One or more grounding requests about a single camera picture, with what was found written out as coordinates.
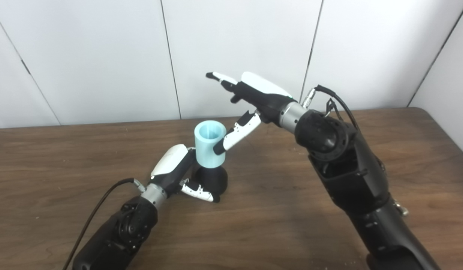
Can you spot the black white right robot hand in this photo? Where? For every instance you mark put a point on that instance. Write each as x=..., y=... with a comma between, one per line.
x=263, y=95

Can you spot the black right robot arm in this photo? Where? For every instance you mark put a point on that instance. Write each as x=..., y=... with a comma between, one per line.
x=351, y=172

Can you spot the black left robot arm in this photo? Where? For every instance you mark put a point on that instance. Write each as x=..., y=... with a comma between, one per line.
x=120, y=236

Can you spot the black flared nozzle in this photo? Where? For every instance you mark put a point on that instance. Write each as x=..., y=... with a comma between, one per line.
x=214, y=180

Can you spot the light blue cylinder cup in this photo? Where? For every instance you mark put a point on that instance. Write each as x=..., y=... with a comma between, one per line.
x=207, y=150

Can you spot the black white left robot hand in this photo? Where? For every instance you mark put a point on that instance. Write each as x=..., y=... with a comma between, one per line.
x=173, y=163

